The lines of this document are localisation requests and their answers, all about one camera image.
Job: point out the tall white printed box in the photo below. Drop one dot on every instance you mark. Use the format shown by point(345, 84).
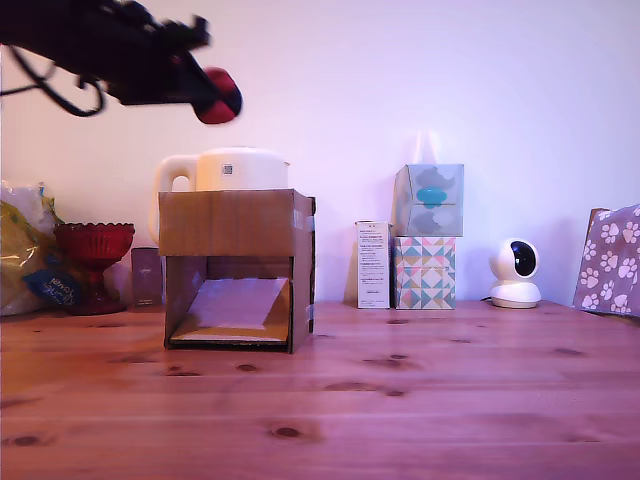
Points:
point(373, 265)

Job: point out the grey cloud print tissue box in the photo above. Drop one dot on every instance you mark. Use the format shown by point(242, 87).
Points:
point(429, 200)

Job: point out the small dark grey box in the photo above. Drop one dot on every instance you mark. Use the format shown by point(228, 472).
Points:
point(147, 277)

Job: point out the red glass goblet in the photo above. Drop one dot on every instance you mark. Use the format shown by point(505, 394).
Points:
point(94, 245)

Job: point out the white electric kettle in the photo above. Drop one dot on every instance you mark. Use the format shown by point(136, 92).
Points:
point(240, 170)

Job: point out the small white round camera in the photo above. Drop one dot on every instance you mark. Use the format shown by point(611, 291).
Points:
point(515, 270)

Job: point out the cardboard dice tower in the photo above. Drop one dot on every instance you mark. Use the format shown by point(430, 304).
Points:
point(227, 222)

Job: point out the grey paw print bag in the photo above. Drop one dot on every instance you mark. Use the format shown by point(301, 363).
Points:
point(612, 260)

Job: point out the white tissue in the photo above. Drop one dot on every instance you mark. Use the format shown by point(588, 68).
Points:
point(426, 150)

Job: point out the yellow and white plastic bag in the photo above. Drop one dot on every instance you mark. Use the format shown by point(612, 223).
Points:
point(22, 250)

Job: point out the red and navy footbag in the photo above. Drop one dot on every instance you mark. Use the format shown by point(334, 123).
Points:
point(222, 107)

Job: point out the geometric pattern tissue box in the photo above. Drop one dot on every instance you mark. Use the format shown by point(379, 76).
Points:
point(425, 272)

